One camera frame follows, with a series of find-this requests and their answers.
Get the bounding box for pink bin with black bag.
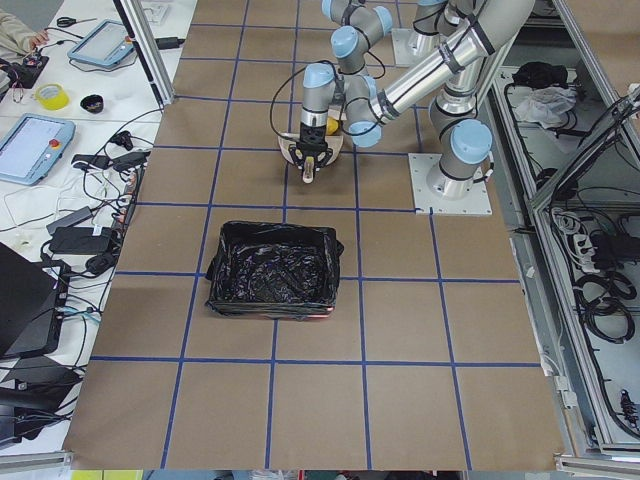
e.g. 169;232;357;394
206;221;344;320

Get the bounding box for teach pendant tablet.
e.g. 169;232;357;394
67;20;134;70
1;113;76;185

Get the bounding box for yellow walnut-shaped trash piece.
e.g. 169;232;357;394
326;116;341;136

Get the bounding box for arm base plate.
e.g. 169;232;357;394
391;28;440;67
408;153;493;217

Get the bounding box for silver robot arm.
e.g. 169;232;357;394
279;1;534;183
321;1;447;75

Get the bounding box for yellow tape roll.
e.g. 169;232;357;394
35;83;70;111

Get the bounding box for black power brick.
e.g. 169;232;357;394
49;226;117;255

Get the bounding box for black scissors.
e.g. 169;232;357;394
56;16;96;28

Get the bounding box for aluminium frame post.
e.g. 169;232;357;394
113;0;175;108

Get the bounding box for black laptop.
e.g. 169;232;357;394
1;245;62;360

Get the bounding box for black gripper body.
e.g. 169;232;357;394
288;123;334;166

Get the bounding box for near teach pendant tablet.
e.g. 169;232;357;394
1;113;76;185

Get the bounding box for far teach pendant tablet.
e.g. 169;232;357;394
67;20;134;70

